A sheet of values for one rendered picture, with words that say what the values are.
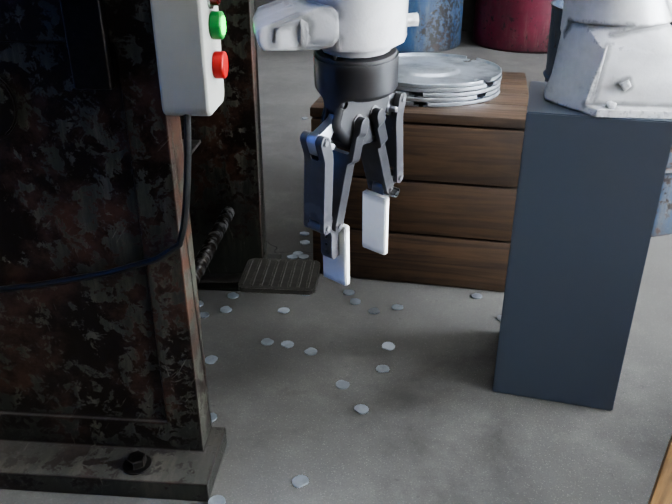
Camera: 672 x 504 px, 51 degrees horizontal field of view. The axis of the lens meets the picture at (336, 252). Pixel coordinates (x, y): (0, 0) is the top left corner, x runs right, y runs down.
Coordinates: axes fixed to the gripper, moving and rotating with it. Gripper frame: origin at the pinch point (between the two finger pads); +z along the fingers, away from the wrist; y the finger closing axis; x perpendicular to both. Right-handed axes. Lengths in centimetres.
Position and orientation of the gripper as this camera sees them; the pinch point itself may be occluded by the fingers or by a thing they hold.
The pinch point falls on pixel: (356, 240)
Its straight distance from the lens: 73.1
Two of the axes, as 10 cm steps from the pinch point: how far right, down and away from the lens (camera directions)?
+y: 6.1, -4.5, 6.5
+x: -7.9, -3.3, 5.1
